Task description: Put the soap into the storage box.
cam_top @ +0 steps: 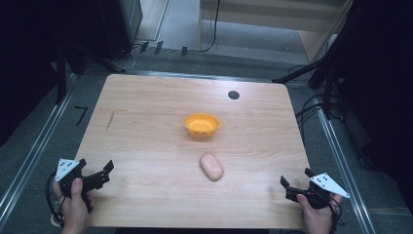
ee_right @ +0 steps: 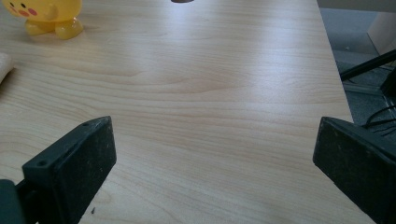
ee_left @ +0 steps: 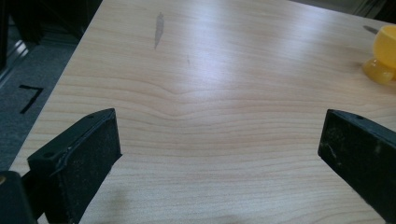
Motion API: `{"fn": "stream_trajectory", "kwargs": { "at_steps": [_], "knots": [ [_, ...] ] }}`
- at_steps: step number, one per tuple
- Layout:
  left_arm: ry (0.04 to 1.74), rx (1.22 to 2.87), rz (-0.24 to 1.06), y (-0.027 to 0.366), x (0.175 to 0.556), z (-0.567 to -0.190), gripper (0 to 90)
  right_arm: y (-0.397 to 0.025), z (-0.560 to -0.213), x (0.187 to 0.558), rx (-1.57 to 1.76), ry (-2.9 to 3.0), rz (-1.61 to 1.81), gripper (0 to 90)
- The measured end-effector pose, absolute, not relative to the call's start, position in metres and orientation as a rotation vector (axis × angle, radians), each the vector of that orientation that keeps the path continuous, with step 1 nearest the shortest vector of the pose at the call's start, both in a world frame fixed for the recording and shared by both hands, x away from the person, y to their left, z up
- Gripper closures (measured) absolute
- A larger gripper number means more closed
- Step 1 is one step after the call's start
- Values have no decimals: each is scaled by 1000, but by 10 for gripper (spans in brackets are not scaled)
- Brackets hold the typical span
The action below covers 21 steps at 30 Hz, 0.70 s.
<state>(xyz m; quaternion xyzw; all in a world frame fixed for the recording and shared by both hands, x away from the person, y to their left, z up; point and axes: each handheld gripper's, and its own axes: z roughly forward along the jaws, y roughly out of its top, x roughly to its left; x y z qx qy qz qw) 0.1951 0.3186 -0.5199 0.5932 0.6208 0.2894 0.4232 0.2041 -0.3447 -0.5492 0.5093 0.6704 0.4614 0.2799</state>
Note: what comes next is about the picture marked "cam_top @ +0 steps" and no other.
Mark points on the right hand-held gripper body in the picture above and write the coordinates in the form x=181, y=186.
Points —
x=326, y=183

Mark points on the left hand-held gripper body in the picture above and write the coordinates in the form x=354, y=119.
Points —
x=66, y=168

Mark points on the person's right hand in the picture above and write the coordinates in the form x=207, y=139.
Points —
x=316, y=219

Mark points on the person's left hand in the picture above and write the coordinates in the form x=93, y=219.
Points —
x=75, y=211

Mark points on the pale pink potato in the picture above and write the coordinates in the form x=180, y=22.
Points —
x=211, y=167

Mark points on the black metal stand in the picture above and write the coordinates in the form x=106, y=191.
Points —
x=61, y=74

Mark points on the black stand leg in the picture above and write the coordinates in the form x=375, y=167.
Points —
x=300, y=72

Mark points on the orange plastic bowl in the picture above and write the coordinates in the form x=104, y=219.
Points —
x=201, y=125

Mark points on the round grey table grommet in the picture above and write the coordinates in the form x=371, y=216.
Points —
x=233, y=95

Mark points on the dark cabinet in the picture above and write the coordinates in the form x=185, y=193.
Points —
x=120, y=26

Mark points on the aluminium floor rail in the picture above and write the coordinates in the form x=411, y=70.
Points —
x=344, y=169
x=30, y=156

